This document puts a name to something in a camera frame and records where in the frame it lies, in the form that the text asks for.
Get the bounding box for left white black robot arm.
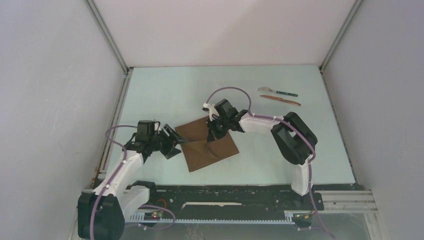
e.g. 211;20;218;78
77;120;189;240

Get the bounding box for right aluminium corner post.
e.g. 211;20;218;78
319;0;365;73

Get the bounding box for left aluminium corner post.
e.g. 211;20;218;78
84;0;130;74

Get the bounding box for aluminium corner post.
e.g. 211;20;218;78
319;0;365;73
84;0;130;74

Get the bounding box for aluminium frame profile front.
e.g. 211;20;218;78
317;190;378;214

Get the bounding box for brown cloth napkin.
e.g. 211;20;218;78
175;116;239;173

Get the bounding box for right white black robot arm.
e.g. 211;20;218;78
202;99;318;209

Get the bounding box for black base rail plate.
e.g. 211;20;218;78
147;184;324;220

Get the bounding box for brown wooden knife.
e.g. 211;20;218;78
260;95;301;107

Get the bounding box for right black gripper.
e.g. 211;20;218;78
206;115;231;142

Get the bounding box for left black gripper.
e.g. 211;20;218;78
149;124;189;160

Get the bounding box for grey cable duct strip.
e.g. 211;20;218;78
125;211;294;225

